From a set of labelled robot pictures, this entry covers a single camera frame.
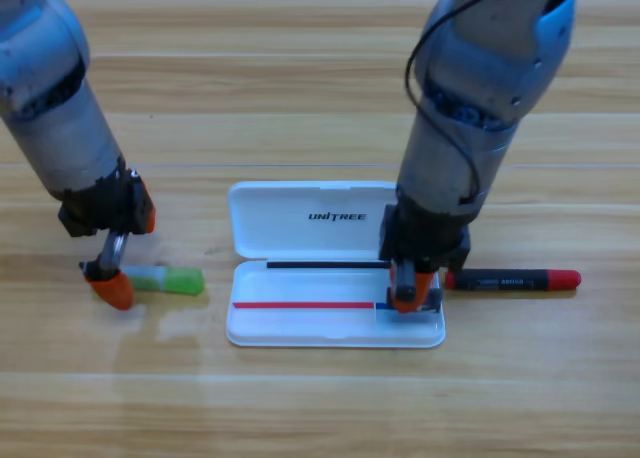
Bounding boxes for white Unitree pencil case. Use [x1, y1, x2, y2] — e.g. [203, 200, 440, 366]
[225, 180, 446, 350]

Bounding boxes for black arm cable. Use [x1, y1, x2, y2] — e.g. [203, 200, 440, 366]
[405, 0, 519, 207]

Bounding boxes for red and black marker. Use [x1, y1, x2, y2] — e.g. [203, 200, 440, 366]
[444, 267, 583, 293]

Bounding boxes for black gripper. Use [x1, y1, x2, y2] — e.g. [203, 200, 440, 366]
[378, 197, 472, 314]
[49, 155, 156, 312]

